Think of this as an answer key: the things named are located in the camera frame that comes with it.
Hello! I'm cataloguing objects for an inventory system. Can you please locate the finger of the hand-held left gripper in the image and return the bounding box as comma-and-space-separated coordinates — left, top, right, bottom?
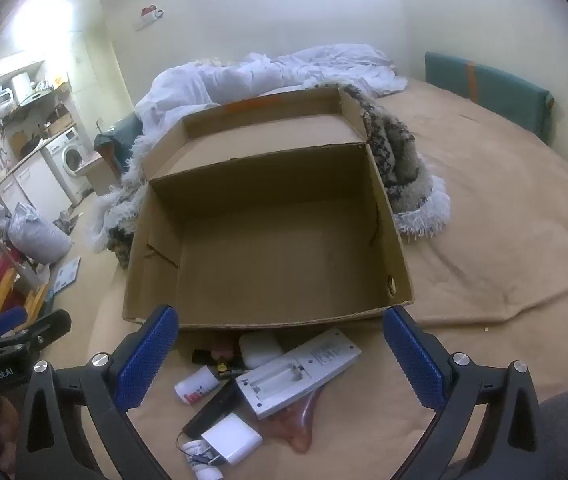
0, 306, 28, 337
0, 309, 73, 357

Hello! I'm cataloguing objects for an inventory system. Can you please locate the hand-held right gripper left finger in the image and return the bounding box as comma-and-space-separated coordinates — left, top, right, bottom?
16, 304, 181, 480

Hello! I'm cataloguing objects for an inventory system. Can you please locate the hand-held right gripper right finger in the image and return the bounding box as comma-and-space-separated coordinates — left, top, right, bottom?
383, 304, 547, 480

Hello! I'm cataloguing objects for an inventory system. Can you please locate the small red label bottle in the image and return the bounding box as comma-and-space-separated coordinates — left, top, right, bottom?
174, 365, 221, 404

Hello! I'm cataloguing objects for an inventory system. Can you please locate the black flashlight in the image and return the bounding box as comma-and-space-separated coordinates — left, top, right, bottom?
182, 385, 240, 439

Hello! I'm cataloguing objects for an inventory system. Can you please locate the white earbuds case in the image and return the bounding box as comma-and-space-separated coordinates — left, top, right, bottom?
238, 332, 285, 369

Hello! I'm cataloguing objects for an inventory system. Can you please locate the white remote control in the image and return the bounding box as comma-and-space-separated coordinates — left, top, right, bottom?
235, 329, 363, 420

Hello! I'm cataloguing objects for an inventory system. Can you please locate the white charger adapter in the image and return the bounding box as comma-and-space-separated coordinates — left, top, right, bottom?
200, 412, 264, 465

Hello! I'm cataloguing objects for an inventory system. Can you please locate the pink clear keychain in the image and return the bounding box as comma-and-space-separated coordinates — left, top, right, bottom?
276, 389, 323, 455

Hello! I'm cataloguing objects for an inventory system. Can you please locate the brown cardboard box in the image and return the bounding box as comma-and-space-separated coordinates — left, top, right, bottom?
123, 85, 415, 329

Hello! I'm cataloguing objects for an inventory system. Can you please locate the yellow wooden railing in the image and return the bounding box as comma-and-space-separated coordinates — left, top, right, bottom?
0, 240, 51, 322

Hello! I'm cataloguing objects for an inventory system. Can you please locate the pale leaflet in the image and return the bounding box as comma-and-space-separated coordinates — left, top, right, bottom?
53, 257, 83, 294

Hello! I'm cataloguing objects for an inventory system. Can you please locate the black and gold battery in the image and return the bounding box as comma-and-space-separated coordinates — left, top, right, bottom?
215, 360, 246, 379

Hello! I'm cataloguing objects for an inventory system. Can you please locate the grey stuffed bag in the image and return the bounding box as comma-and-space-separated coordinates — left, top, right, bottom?
6, 203, 73, 264

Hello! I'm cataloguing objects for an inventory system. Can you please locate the white kitchen cabinet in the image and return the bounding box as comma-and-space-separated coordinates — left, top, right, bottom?
0, 152, 73, 222

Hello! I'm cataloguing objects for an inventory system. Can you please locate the white washing machine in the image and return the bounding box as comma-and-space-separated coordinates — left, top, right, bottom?
43, 127, 91, 202

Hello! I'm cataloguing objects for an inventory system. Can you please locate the dark teal chair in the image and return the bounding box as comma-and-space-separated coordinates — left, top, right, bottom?
93, 112, 143, 182

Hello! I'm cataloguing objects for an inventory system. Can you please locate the shaggy patterned blanket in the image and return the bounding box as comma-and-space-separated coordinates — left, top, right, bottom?
86, 81, 452, 269

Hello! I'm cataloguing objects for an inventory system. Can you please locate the teal cushion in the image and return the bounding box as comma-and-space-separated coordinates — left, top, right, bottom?
424, 51, 556, 147

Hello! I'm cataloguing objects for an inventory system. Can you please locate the white duvet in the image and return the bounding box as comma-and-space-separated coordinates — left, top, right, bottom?
135, 44, 408, 128

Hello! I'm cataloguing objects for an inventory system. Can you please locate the red white wall decoration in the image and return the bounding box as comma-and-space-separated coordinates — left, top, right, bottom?
136, 4, 165, 31

